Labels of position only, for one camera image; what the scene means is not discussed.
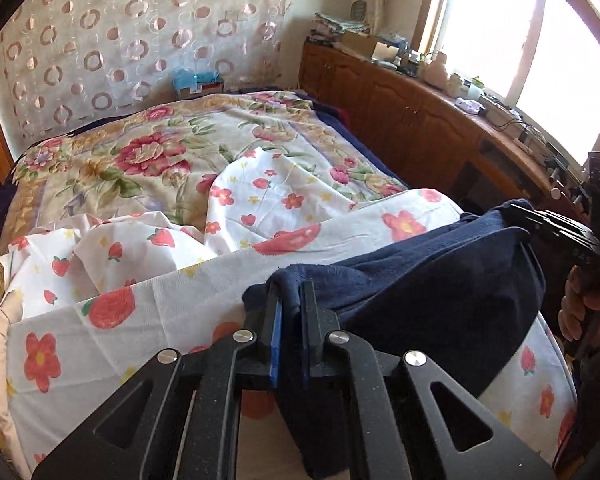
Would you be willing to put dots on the white small-flower bed sheet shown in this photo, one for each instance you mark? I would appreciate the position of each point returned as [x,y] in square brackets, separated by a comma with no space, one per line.
[180,285]

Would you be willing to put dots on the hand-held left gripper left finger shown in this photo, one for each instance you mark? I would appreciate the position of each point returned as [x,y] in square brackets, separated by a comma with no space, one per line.
[276,347]

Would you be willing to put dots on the wooden sideboard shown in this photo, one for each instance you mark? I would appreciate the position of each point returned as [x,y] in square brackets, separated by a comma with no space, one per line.
[405,110]

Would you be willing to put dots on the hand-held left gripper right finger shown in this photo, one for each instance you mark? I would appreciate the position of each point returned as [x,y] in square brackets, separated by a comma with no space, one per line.
[308,342]

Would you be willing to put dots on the pink bottle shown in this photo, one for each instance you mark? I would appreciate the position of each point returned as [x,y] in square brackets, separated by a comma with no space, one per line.
[437,71]

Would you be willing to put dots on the white electronic box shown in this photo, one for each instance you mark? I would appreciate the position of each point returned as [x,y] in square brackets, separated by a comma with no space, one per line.
[502,112]

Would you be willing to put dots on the navy printed t-shirt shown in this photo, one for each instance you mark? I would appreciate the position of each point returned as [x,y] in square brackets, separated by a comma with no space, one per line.
[430,285]

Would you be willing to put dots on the blue tissue box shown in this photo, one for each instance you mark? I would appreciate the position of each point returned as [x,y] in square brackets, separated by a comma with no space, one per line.
[197,82]

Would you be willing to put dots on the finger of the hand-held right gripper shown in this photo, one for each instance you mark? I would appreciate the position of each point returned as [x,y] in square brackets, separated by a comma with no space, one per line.
[560,230]

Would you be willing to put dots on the stack of folded papers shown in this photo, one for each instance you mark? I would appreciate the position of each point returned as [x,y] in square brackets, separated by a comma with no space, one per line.
[340,24]

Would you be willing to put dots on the person's right hand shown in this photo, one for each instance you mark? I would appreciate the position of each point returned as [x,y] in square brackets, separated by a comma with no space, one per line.
[572,310]

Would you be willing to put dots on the white crumpled tissue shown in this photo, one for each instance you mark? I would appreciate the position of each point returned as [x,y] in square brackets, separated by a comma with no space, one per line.
[469,106]

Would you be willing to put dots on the navy bed sheet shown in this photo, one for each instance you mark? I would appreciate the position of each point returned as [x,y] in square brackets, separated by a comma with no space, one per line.
[335,120]

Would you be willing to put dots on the sheer circle-patterned curtain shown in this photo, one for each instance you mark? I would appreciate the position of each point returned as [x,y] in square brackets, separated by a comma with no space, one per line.
[130,45]

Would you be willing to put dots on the cardboard box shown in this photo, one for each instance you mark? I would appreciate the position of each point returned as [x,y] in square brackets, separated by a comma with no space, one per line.
[365,45]

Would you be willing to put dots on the white bottle with green cap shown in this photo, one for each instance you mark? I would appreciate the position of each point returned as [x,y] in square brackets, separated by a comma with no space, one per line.
[475,90]

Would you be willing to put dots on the large-flower floral quilt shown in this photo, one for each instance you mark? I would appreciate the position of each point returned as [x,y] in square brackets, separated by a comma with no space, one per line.
[145,160]

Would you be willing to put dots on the window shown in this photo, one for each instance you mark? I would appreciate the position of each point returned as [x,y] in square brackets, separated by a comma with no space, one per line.
[530,35]

